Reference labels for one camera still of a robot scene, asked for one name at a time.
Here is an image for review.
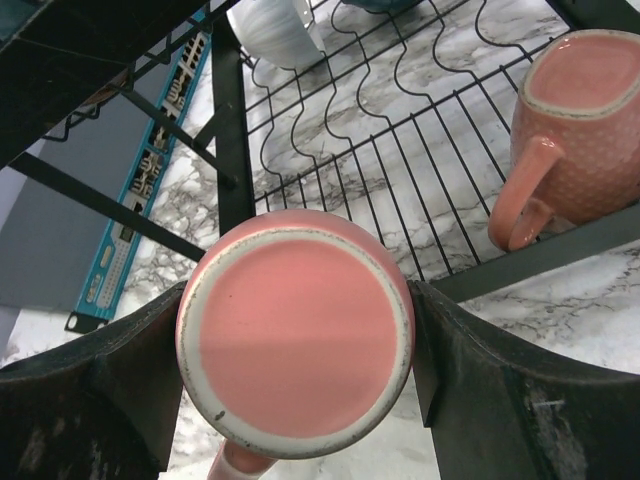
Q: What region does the black wire dish rack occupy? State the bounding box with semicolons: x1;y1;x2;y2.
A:
0;0;640;304

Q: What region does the white bowl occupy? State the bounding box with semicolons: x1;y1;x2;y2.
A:
227;0;325;69

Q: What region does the dark grey flat box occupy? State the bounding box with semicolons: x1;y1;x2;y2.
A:
0;29;214;334

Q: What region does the printed salmon coffee mug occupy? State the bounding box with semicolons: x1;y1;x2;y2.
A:
488;29;639;251

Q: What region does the plain pink mug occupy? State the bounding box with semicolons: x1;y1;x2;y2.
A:
175;209;415;479

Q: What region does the dark bowl beige inside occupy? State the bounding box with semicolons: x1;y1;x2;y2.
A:
342;0;418;13

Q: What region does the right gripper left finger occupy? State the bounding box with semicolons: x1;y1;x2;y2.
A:
1;282;186;479

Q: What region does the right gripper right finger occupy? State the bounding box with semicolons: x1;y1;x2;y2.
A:
409;281;639;479

